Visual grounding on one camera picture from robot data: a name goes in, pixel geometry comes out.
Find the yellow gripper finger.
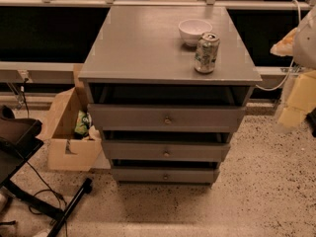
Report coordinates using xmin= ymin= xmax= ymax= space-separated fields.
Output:
xmin=277 ymin=70 xmax=316 ymax=129

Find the grey drawer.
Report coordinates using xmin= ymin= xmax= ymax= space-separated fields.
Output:
xmin=103 ymin=140 xmax=230 ymax=162
xmin=112 ymin=168 xmax=219 ymax=184
xmin=88 ymin=104 xmax=245 ymax=132

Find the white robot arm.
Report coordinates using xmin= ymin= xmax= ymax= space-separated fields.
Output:
xmin=271 ymin=7 xmax=316 ymax=129

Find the grey drawer cabinet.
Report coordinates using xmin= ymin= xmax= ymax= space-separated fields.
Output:
xmin=79 ymin=6 xmax=261 ymax=171

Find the grey top drawer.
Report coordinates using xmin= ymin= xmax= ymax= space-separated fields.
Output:
xmin=88 ymin=104 xmax=245 ymax=132

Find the grey bottom drawer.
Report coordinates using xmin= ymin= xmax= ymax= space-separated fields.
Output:
xmin=112 ymin=168 xmax=219 ymax=184

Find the open cardboard box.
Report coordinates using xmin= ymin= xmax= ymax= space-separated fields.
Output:
xmin=37 ymin=63 xmax=103 ymax=173

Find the green and white soda can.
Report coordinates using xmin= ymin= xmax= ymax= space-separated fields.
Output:
xmin=195 ymin=32 xmax=220 ymax=74

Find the white ceramic bowl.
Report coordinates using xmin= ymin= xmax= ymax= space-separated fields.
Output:
xmin=178 ymin=19 xmax=212 ymax=46

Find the green snack bag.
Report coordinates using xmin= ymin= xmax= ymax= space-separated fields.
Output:
xmin=74 ymin=111 xmax=92 ymax=137

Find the black stand with legs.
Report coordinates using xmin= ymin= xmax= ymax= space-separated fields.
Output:
xmin=0 ymin=106 xmax=92 ymax=237

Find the white cable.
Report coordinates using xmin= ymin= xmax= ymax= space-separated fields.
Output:
xmin=255 ymin=0 xmax=303 ymax=92

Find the black floor cable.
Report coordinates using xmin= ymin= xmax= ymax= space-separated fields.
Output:
xmin=19 ymin=77 xmax=69 ymax=237

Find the metal railing frame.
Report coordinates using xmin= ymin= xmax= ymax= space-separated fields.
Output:
xmin=0 ymin=0 xmax=316 ymax=91

